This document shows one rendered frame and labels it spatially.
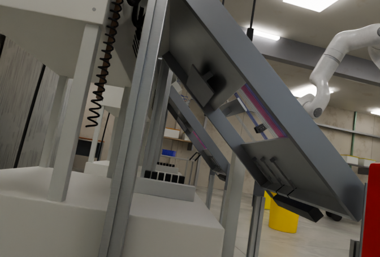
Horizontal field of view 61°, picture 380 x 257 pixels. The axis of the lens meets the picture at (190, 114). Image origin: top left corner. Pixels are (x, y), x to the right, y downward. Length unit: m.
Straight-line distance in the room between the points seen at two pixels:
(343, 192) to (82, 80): 0.60
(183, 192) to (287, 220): 3.74
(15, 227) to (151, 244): 0.27
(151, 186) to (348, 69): 6.29
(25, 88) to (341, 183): 4.42
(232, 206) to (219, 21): 1.05
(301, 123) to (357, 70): 6.46
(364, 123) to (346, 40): 10.96
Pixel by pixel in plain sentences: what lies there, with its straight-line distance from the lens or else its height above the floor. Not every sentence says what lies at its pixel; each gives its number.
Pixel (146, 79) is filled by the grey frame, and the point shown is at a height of 0.89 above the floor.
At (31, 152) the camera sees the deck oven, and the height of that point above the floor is 0.49.
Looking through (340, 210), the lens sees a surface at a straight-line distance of 0.85.
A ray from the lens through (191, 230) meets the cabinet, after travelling 0.69.
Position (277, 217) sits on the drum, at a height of 0.16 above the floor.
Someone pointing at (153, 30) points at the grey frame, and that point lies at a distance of 0.69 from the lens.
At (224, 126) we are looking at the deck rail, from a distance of 1.38.
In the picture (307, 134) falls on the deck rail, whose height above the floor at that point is 0.84.
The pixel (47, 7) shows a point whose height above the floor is 1.02.
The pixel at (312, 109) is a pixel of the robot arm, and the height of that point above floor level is 1.06.
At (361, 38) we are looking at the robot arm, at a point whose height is 1.40.
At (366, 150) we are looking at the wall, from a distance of 12.59.
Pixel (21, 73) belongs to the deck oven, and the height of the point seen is 1.50.
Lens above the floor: 0.75
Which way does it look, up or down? 8 degrees up
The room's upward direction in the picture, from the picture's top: 10 degrees clockwise
